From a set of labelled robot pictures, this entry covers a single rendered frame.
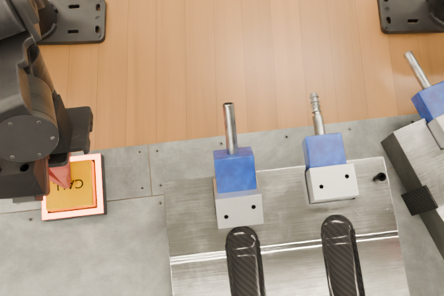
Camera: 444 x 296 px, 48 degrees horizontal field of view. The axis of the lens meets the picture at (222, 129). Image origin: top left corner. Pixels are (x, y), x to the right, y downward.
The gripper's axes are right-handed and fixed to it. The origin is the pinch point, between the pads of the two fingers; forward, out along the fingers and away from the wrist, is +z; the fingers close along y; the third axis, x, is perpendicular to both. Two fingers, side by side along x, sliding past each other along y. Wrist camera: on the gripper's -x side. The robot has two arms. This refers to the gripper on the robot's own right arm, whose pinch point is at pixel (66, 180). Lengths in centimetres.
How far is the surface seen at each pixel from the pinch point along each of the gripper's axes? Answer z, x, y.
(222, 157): -8.4, -6.4, 19.6
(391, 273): 3.7, -15.7, 36.8
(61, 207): 2.4, -2.3, -1.0
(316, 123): -5.7, -0.4, 31.2
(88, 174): 0.6, 1.0, 2.6
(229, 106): -12.9, -3.4, 20.8
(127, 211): 5.8, -1.6, 6.6
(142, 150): 2.0, 5.3, 9.2
